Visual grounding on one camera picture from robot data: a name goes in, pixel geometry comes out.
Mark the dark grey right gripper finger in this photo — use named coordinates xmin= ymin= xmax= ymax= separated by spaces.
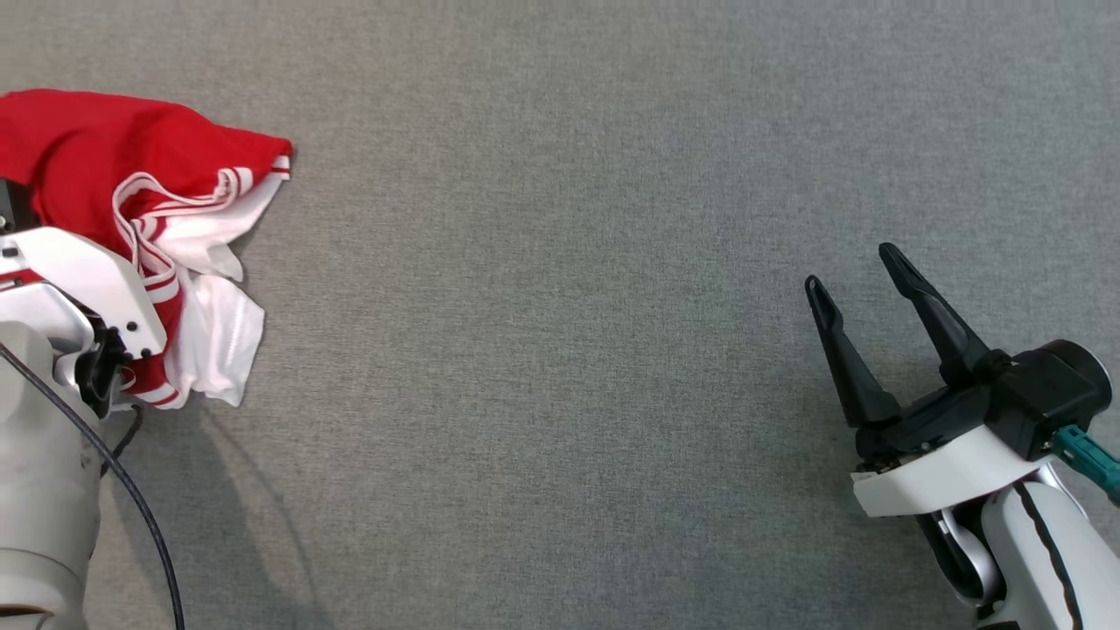
xmin=805 ymin=276 xmax=902 ymax=430
xmin=878 ymin=242 xmax=1007 ymax=386

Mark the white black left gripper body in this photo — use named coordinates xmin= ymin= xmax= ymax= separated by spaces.
xmin=0 ymin=179 xmax=169 ymax=364

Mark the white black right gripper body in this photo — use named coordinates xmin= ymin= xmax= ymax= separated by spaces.
xmin=851 ymin=385 xmax=1064 ymax=519

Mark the red white Bulls jersey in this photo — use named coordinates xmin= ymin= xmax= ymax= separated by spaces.
xmin=0 ymin=87 xmax=293 ymax=410

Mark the black right cable teal plug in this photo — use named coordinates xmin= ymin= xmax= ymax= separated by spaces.
xmin=1013 ymin=426 xmax=1120 ymax=630

